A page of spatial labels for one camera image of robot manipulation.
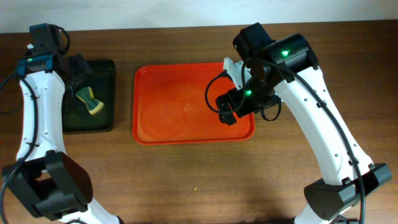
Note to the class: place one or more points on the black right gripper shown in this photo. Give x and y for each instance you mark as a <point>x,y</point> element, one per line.
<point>227,104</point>

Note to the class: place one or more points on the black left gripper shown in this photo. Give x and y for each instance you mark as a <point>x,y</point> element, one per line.
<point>76,66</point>

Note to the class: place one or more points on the yellow green scrub sponge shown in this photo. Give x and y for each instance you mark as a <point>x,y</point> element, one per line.
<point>87,97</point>

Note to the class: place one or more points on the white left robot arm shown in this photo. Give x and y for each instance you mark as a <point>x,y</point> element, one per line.
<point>46,181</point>

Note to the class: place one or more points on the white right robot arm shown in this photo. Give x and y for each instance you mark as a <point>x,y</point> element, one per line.
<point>287,72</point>

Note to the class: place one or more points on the black plastic tray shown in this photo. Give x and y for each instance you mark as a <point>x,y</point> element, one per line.
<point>75,116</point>

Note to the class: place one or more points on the red plastic tray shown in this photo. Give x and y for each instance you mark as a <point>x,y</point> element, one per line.
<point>170,106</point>

